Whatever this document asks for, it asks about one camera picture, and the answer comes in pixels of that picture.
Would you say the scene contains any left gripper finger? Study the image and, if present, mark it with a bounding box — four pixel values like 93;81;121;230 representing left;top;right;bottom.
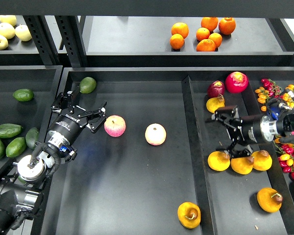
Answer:
77;100;107;134
50;86;80;114

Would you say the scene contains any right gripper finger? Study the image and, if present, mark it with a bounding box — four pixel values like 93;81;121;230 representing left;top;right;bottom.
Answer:
205;105;243;127
218;137;252;159

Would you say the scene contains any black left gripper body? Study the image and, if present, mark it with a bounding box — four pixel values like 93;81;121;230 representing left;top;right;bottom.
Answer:
47;106;90;149

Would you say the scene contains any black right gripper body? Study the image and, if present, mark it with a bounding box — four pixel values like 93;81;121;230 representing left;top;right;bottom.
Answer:
226;115;278;144

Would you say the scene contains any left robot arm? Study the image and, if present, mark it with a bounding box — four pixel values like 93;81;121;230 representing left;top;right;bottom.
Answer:
0;87;107;235

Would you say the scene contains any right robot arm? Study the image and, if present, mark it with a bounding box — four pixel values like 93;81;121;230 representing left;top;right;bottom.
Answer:
207;98;294;158

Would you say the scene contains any green avocado top centre tray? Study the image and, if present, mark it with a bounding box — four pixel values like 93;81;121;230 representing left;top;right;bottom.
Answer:
79;77;97;94

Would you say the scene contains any green avocado tray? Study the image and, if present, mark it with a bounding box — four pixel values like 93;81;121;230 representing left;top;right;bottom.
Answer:
79;77;97;94
13;89;34;102

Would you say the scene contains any green avocado left tray top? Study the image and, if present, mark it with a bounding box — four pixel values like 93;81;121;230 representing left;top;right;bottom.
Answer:
13;89;34;102

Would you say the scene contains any pink red apple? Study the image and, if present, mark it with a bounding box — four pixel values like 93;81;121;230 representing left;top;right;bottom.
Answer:
104;115;126;137

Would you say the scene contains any dark red apple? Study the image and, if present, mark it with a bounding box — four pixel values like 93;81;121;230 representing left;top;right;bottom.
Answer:
207;80;225;98

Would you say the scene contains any bright red apple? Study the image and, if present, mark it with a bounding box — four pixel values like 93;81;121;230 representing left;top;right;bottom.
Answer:
225;71;249;94

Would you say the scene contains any black left tray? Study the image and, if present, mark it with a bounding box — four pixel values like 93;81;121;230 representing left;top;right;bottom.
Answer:
0;65;64;235

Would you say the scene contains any black tray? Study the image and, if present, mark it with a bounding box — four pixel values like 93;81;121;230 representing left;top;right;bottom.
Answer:
0;65;64;235
21;67;294;235

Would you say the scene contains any cherry tomato bunch upper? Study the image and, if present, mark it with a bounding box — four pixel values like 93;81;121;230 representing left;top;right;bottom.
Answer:
254;78;294;112

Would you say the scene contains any cherry tomato bunch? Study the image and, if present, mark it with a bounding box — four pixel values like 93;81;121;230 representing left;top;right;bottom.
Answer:
254;78;294;112
274;137;294;181

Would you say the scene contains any cherry tomato bunch lower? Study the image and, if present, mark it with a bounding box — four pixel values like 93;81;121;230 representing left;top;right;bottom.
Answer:
274;137;294;181

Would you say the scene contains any pale pink apple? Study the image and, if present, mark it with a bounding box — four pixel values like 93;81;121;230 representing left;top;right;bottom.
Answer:
145;123;167;146

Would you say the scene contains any orange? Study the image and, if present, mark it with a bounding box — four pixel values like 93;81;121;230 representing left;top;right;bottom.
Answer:
171;22;189;39
219;17;236;35
201;17;219;32
208;33;222;48
170;34;184;50
196;27;210;42
196;39;216;51

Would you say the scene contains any black centre tray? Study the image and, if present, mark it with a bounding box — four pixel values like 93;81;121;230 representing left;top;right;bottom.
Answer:
21;67;294;235

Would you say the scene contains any black tray divider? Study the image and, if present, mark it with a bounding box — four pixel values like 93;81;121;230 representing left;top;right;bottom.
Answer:
181;76;218;235

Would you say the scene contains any black shelf upright post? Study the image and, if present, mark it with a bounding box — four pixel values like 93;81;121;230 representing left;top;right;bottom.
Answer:
23;15;60;66
55;16;88;68

